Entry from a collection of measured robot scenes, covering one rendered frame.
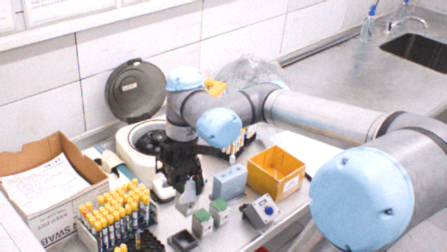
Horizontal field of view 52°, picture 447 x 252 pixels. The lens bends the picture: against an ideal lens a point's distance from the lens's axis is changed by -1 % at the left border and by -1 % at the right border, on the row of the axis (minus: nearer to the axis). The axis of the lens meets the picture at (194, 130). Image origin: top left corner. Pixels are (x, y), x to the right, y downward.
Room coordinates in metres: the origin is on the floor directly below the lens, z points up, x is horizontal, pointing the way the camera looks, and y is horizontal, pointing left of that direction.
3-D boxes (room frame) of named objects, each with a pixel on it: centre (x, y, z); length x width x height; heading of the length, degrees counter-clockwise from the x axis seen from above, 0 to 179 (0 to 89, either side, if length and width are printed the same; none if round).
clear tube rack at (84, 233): (0.88, 0.20, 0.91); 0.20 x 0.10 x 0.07; 133
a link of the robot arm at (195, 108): (0.75, -0.05, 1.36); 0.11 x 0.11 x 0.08; 34
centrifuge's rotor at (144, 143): (1.18, 0.11, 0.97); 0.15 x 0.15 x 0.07
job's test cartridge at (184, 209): (0.84, 0.01, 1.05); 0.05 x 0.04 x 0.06; 41
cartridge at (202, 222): (0.90, -0.04, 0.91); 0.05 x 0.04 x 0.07; 43
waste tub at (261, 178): (1.11, -0.26, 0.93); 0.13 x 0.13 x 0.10; 42
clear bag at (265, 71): (1.74, -0.31, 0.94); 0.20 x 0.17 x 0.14; 108
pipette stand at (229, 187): (1.04, -0.12, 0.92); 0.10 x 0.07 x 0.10; 128
